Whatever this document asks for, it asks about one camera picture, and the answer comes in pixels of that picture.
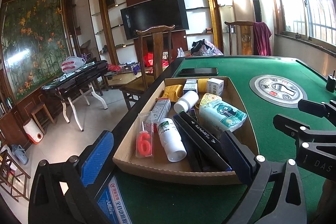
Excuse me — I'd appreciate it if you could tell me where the yellow packet in tray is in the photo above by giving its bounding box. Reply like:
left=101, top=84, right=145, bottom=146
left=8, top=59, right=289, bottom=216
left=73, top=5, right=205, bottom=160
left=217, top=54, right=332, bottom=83
left=161, top=85, right=183, bottom=103

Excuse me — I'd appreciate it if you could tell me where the black television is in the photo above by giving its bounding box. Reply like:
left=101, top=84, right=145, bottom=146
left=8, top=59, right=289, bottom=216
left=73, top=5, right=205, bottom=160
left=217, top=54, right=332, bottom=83
left=120, top=0, right=189, bottom=40

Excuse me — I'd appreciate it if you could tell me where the wooden chair near table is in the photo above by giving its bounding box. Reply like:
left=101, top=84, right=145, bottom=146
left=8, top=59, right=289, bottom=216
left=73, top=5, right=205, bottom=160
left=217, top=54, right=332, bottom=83
left=120, top=24, right=175, bottom=110

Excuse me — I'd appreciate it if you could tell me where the yellow cartoon tin box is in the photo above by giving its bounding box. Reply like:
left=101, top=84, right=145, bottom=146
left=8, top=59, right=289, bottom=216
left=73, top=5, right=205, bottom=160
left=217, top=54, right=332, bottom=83
left=199, top=93, right=222, bottom=107

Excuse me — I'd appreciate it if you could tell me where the maroon cloth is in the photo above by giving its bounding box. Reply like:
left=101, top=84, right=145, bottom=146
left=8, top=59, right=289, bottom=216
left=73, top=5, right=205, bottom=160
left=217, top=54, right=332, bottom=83
left=253, top=22, right=272, bottom=56

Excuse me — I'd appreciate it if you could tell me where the flower painting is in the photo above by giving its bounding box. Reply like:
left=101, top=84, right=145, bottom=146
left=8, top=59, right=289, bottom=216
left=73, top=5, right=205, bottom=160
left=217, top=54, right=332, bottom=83
left=1, top=0, right=70, bottom=101

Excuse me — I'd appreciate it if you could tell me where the white tissue pack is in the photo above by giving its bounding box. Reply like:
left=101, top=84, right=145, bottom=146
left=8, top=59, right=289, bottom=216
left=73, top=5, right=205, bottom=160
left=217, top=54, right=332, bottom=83
left=199, top=100, right=247, bottom=132

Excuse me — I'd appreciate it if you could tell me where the brown cardboard tray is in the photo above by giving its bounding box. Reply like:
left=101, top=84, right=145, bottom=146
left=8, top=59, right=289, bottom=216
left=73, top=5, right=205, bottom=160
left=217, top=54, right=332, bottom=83
left=112, top=76, right=260, bottom=186

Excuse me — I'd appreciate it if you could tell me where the white red plastic bag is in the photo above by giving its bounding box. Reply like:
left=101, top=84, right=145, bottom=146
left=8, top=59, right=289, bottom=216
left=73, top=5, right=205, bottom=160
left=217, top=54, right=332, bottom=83
left=61, top=56, right=86, bottom=74

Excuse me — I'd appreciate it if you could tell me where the white barcode small box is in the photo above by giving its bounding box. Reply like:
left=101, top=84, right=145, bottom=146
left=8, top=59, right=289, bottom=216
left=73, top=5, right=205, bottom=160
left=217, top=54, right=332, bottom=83
left=207, top=78, right=224, bottom=96

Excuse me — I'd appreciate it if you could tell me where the red grey long box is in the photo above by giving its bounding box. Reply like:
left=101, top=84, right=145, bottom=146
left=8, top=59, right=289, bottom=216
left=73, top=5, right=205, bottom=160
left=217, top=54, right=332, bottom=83
left=146, top=98, right=171, bottom=132

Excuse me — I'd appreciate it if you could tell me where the red number candle pack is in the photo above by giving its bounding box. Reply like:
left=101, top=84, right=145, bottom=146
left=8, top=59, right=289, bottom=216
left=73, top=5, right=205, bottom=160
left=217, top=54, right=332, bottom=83
left=135, top=111, right=154, bottom=158

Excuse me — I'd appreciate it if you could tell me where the white tube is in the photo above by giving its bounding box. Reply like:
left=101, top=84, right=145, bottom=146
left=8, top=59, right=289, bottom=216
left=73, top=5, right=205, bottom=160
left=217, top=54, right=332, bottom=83
left=157, top=118, right=187, bottom=162

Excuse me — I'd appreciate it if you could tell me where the black stepper motor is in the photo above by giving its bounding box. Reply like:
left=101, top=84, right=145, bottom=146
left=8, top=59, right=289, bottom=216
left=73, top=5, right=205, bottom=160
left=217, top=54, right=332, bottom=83
left=326, top=75, right=336, bottom=93

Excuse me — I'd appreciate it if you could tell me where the pile of clothes bags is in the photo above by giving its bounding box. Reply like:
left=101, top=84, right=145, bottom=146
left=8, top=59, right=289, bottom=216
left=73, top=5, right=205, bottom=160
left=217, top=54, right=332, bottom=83
left=190, top=39, right=223, bottom=56

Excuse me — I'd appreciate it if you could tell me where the small wooden stool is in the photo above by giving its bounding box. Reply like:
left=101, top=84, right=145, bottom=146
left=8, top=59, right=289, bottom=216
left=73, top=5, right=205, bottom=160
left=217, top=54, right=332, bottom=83
left=31, top=102, right=56, bottom=134

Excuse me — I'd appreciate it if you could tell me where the black folding side table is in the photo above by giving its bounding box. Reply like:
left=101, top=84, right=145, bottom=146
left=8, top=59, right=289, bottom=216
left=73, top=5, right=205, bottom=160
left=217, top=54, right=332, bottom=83
left=41, top=60, right=108, bottom=131

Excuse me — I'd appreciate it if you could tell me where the black marker yellow cap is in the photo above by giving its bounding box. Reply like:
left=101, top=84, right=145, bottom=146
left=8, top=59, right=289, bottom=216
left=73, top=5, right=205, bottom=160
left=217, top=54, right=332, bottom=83
left=178, top=111, right=232, bottom=172

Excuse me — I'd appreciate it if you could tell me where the white plastic bottle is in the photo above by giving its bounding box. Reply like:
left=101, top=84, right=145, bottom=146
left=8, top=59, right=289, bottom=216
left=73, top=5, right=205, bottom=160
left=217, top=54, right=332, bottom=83
left=174, top=90, right=199, bottom=114

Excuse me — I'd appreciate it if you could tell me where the black smartphone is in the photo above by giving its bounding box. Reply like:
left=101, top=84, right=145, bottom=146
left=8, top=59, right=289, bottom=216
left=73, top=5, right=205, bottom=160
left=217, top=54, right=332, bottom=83
left=178, top=68, right=218, bottom=77

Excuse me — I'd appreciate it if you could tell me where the round mahjong table control panel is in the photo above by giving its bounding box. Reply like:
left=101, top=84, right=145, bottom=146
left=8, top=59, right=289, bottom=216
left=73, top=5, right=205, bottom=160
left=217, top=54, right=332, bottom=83
left=249, top=75, right=307, bottom=109

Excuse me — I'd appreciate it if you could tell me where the wooden chair with cloth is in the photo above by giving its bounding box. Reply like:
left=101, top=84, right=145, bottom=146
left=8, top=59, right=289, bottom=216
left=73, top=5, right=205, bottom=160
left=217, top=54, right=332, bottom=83
left=224, top=20, right=254, bottom=56

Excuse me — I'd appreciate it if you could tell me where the blue white small box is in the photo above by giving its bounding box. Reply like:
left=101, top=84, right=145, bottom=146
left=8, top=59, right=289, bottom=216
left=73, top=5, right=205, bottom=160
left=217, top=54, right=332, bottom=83
left=183, top=79, right=198, bottom=94

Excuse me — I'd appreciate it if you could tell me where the white red appliance on floor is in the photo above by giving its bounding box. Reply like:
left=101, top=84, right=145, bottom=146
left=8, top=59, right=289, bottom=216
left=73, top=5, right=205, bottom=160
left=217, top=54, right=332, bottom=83
left=23, top=118, right=44, bottom=144

